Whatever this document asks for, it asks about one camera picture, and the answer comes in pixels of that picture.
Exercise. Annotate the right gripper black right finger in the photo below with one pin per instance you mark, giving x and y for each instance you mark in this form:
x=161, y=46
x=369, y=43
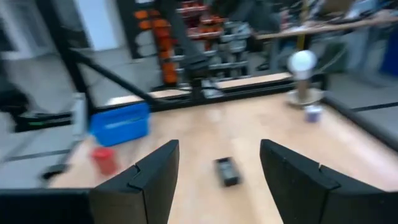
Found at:
x=304, y=193

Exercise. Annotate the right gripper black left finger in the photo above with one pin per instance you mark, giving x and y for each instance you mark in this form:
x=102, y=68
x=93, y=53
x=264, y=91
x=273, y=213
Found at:
x=149, y=186

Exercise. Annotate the small red charger block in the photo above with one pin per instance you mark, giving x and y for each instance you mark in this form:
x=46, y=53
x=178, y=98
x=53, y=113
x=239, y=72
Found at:
x=104, y=160

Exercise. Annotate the blue plastic basket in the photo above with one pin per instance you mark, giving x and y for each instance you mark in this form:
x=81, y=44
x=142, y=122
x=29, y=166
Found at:
x=119, y=124

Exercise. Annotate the small silver cylinder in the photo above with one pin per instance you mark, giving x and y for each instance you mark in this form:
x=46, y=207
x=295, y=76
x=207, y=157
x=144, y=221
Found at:
x=312, y=113

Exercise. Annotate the black digital display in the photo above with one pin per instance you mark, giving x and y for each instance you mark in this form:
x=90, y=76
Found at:
x=228, y=171

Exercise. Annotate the black clamp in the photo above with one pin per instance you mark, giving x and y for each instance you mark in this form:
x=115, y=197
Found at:
x=53, y=171

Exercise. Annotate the silver metal bar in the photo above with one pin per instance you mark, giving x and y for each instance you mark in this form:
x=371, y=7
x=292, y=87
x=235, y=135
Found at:
x=80, y=115

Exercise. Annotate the white bulb lamp wooden base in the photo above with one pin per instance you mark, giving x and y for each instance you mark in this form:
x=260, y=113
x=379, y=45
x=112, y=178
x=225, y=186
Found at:
x=303, y=77

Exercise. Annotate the shelf rack orange bins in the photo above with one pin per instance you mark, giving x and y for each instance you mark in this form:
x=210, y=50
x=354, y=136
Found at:
x=164, y=43

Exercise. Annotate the wooden work table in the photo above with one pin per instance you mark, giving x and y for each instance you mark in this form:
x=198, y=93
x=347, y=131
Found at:
x=311, y=29

